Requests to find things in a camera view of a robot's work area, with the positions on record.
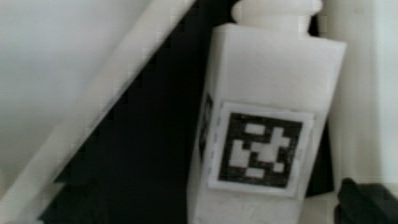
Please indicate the white leg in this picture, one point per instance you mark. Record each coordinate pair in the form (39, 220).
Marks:
(270, 82)

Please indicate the white U-shaped fence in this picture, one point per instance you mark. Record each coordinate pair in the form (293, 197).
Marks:
(359, 22)

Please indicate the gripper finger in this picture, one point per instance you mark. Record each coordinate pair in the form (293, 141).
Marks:
(366, 204)

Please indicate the white square tabletop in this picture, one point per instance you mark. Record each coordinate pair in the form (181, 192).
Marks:
(75, 46)

